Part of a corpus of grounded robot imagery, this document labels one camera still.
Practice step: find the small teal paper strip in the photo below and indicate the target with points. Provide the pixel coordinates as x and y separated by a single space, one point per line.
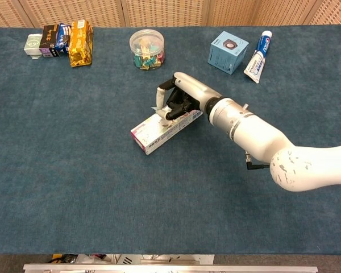
154 108

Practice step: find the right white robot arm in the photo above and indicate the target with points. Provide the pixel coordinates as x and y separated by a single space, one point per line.
258 133

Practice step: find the long floral white box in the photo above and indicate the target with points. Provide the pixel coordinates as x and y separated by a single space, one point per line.
153 136

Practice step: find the light blue cube box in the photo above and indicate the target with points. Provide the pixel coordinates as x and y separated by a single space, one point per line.
227 54

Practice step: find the white blue toothpaste tube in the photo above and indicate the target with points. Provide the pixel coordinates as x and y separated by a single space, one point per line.
257 64

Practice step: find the black purple small box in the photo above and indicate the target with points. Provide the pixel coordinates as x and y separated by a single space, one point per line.
49 38

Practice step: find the clear jar of candies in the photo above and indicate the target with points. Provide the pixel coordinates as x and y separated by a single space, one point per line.
147 48

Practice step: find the teal felt table cloth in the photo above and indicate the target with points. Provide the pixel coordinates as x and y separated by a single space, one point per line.
74 170

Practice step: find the woven wicker folding screen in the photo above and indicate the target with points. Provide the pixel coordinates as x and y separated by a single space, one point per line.
164 11

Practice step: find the gold foil package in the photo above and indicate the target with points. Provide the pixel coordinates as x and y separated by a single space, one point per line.
80 45

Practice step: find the blue snack packet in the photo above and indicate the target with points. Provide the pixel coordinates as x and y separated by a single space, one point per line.
63 39

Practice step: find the pale green small carton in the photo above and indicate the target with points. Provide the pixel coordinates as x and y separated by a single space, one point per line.
31 44

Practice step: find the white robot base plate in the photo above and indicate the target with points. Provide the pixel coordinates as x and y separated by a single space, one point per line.
153 258

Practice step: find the aluminium profile rail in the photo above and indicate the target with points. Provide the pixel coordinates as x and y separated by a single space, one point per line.
170 268

